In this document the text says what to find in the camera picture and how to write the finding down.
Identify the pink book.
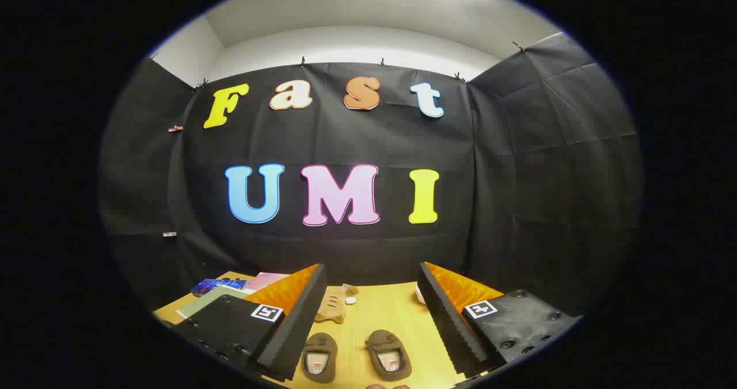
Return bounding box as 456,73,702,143
245,272,291,292

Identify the blue book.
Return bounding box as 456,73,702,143
191,279,249,296

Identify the brown fuzzy shoe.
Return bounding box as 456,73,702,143
365,329,413,382
302,332,339,384

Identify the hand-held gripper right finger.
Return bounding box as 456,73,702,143
417,261,579,378

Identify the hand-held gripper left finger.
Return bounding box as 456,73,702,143
173,264,328,382

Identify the cream fabric storage box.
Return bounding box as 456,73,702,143
176,287,249,321

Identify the brown bread plush toy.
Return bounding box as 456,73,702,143
315,284,360,325

